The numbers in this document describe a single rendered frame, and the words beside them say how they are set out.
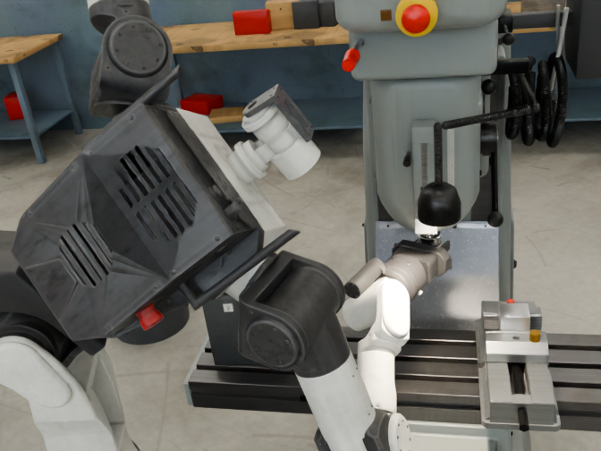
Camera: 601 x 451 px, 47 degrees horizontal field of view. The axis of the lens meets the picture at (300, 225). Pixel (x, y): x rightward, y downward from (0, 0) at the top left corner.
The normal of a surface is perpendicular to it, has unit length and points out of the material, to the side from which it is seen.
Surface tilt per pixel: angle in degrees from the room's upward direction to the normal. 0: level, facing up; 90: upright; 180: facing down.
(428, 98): 90
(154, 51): 61
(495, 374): 0
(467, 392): 0
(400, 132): 90
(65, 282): 74
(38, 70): 90
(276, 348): 90
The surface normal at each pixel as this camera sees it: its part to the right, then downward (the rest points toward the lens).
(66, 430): 0.07, 0.79
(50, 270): -0.40, 0.21
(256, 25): -0.24, 0.48
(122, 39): 0.39, -0.11
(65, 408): 0.11, 0.46
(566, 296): -0.11, -0.88
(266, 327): -0.44, 0.47
